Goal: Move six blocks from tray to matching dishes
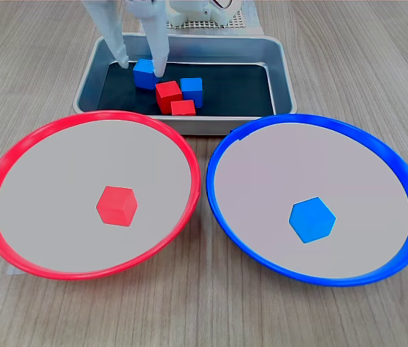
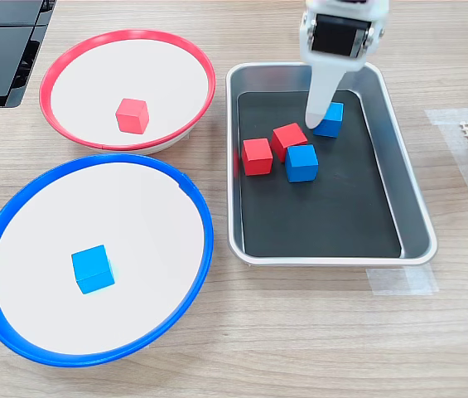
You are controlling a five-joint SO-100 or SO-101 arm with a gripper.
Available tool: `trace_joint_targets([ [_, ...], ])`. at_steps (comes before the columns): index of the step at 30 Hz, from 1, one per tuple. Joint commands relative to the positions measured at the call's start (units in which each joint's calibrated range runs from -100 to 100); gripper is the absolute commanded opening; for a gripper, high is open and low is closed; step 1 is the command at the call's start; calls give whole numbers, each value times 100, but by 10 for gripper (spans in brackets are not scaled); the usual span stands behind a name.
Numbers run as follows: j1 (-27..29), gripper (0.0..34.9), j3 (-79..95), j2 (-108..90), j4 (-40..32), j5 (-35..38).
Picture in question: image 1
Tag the blue cube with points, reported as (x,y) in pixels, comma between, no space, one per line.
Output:
(312,220)
(192,90)
(142,77)

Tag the blue-rimmed white plate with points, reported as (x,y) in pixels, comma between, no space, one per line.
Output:
(369,180)

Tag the red-rimmed white plate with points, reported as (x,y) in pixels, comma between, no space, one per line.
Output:
(44,199)

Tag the steel tray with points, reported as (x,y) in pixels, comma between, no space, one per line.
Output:
(225,50)

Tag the black tray mat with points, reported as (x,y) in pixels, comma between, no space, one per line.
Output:
(232,90)

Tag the pale perforated base plate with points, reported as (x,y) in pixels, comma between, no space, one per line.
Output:
(232,23)

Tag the clear plastic film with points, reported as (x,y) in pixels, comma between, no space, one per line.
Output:
(251,16)

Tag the red cube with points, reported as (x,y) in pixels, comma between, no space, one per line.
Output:
(117,206)
(183,107)
(167,93)

